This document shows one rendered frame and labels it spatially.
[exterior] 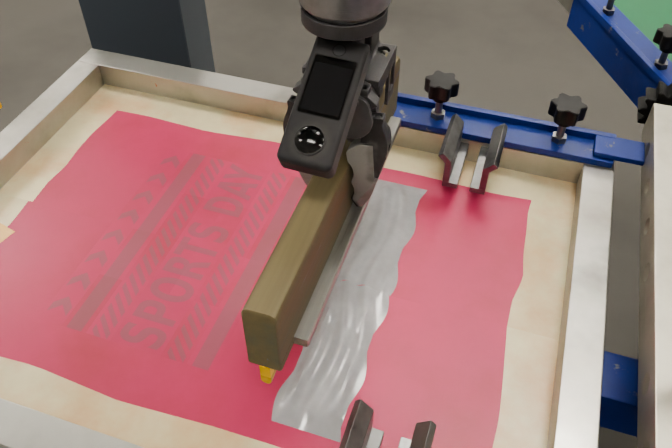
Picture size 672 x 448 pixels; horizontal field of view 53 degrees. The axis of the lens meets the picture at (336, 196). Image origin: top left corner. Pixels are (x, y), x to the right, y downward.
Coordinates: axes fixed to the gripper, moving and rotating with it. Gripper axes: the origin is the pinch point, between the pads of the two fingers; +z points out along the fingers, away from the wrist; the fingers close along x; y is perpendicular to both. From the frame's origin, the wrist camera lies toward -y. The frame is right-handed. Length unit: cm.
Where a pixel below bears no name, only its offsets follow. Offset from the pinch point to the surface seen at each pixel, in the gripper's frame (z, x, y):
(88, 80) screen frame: 11, 46, 22
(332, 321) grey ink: 13.3, -1.5, -5.6
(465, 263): 13.7, -13.6, 7.2
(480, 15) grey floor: 110, 9, 236
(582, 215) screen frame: 10.2, -25.4, 15.8
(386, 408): 13.6, -9.6, -13.4
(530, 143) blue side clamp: 9.1, -18.0, 25.8
